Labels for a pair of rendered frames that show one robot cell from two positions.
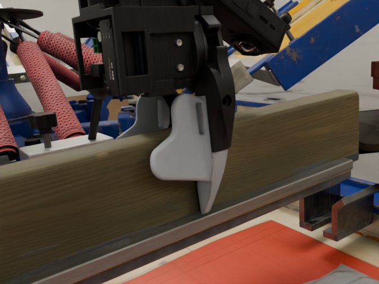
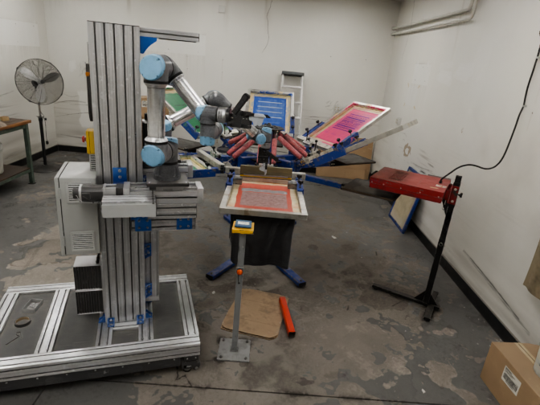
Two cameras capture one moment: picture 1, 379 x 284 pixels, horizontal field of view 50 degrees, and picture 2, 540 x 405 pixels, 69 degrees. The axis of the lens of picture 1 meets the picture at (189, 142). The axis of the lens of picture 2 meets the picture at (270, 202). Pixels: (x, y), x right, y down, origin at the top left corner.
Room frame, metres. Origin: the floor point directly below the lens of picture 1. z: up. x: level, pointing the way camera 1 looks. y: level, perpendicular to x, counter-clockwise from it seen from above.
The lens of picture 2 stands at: (-2.18, -1.64, 1.93)
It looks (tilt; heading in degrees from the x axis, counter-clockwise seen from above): 20 degrees down; 32
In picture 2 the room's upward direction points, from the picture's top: 6 degrees clockwise
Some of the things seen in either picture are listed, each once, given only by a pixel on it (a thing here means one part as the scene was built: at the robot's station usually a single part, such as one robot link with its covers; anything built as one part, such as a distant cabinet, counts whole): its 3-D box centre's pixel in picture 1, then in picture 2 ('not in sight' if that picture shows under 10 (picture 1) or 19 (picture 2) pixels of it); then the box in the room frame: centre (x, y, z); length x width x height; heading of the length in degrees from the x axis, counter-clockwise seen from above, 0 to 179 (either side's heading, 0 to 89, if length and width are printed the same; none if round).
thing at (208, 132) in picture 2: not in sight; (208, 133); (-0.70, -0.31, 1.56); 0.11 x 0.08 x 0.11; 25
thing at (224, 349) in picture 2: not in sight; (238, 291); (-0.37, -0.32, 0.48); 0.22 x 0.22 x 0.96; 34
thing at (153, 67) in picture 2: not in sight; (156, 112); (-0.84, -0.08, 1.63); 0.15 x 0.12 x 0.55; 25
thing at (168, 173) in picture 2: not in sight; (166, 169); (-0.71, -0.02, 1.31); 0.15 x 0.15 x 0.10
